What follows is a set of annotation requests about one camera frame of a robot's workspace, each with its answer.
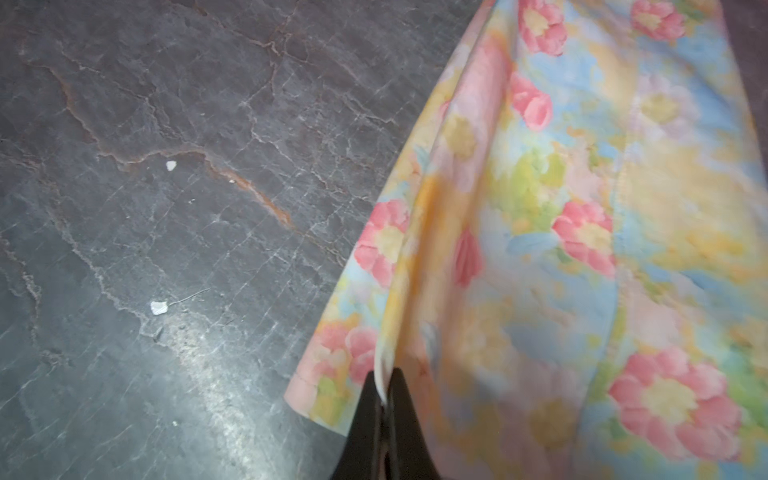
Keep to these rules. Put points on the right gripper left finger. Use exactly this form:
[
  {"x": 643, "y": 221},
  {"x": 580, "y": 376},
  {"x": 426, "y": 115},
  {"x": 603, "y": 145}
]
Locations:
[{"x": 360, "y": 458}]

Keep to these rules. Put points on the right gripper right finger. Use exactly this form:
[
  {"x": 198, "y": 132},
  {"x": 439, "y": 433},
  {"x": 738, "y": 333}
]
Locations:
[{"x": 407, "y": 456}]

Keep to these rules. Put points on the floral pastel skirt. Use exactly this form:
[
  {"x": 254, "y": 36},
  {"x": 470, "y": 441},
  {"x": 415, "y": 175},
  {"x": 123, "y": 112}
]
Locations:
[{"x": 568, "y": 261}]

